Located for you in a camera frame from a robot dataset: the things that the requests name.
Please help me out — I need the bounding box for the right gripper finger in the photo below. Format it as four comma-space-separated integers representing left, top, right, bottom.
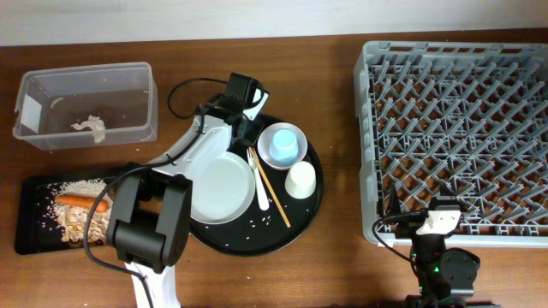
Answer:
386, 184, 402, 216
437, 181, 460, 205

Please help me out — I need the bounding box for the grey round plate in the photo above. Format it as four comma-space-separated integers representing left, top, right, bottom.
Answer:
191, 151, 255, 224

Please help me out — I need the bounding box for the white tissue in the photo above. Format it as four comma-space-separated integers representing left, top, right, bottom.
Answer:
71, 115, 106, 144

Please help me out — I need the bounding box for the orange carrot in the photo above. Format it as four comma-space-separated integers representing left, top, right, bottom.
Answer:
55, 195, 110, 213

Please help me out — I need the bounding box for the pile of rice and shells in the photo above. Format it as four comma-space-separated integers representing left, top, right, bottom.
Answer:
45, 179, 115, 245

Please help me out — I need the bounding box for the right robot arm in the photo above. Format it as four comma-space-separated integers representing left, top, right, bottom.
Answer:
385, 187, 480, 308

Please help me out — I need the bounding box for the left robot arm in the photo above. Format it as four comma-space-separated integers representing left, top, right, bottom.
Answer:
106, 73, 269, 307

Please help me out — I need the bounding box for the grey dishwasher rack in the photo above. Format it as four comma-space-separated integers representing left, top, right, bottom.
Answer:
354, 41, 547, 248

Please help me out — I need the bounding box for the wooden chopstick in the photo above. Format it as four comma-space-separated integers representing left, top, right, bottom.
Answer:
248, 147, 291, 228

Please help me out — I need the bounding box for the white bowl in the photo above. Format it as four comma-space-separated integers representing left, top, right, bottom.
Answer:
257, 122, 307, 170

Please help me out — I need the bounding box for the light blue cup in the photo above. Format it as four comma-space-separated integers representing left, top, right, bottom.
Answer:
269, 129, 298, 166

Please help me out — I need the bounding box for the white plastic fork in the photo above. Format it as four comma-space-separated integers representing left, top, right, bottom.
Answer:
247, 148, 270, 210

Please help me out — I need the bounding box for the white cup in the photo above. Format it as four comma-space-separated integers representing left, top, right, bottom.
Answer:
284, 161, 316, 199

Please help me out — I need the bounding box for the round black serving tray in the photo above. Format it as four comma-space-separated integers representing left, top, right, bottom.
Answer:
171, 113, 325, 257

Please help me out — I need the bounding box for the clear plastic bin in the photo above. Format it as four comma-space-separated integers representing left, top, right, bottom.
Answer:
13, 62, 158, 151

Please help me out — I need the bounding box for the black rectangular tray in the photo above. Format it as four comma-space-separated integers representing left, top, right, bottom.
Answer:
14, 163, 135, 255

